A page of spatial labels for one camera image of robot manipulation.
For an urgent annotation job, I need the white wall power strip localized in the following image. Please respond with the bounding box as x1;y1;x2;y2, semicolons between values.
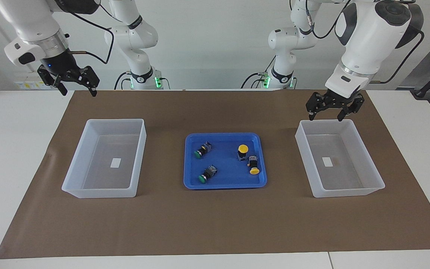
13;73;51;90

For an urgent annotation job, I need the blue plastic tray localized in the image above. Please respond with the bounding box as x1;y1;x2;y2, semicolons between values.
184;133;268;190

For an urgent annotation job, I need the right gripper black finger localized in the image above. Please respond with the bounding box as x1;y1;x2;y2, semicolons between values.
37;65;68;96
78;66;100;97

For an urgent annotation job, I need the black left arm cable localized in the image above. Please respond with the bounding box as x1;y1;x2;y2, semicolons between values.
305;0;425;85

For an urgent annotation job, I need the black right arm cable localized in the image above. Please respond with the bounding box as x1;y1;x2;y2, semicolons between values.
66;9;115;65

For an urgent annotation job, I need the brown paper table mat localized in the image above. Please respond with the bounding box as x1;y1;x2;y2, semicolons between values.
0;90;430;259

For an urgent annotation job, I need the translucent white plastic box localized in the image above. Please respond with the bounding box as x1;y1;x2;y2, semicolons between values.
295;119;386;198
62;119;147;198

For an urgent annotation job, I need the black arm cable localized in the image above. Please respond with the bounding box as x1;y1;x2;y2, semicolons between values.
305;0;425;85
66;9;115;65

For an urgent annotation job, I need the black base cable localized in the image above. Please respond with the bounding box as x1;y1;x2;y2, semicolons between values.
114;71;131;90
241;56;276;89

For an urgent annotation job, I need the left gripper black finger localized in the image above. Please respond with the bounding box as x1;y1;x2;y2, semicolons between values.
306;92;326;121
337;93;365;122

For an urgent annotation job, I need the green push button switch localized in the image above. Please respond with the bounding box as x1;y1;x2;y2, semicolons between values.
198;165;218;183
194;142;213;159

